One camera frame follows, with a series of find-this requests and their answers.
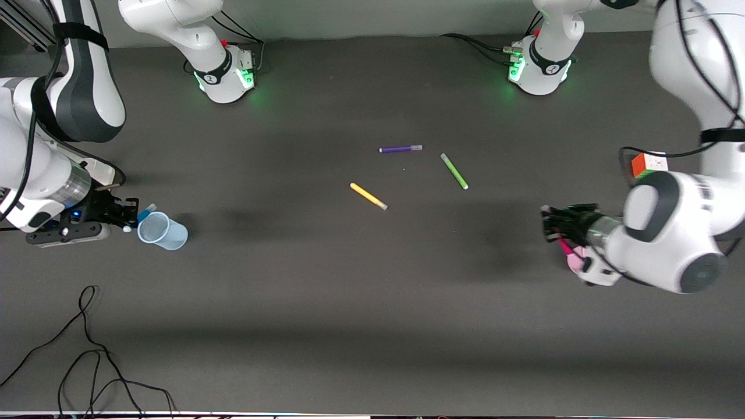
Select blue marker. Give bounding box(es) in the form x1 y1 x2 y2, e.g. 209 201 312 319
122 203 158 233

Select white flat box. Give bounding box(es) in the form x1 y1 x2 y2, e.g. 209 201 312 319
86 160 117 188

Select light blue plastic cup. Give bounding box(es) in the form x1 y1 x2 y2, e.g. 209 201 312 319
137 211 189 251

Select colourful puzzle cube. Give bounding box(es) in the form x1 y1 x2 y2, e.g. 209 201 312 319
631 152 669 182

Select green marker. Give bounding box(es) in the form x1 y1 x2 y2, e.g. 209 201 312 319
440 153 469 190

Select yellow marker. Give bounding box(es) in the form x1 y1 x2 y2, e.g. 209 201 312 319
350 183 388 211

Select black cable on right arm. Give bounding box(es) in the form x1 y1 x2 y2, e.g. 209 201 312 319
0 0 126 235

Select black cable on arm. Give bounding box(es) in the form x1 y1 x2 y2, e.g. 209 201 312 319
0 0 126 235
618 0 745 188

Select black loose cable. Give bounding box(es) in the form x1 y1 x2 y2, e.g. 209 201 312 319
57 349 176 419
0 285 143 419

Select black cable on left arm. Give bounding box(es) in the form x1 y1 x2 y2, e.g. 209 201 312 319
618 0 745 188

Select black left arm base cables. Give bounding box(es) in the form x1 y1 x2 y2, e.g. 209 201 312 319
439 33 523 66

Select black arm base cables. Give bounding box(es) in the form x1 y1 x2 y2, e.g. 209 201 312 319
211 9 266 73
439 33 523 66

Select aluminium frame rail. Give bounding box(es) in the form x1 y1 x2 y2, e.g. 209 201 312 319
0 0 57 54

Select black right arm base cables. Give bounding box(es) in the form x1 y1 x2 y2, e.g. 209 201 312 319
211 9 266 73

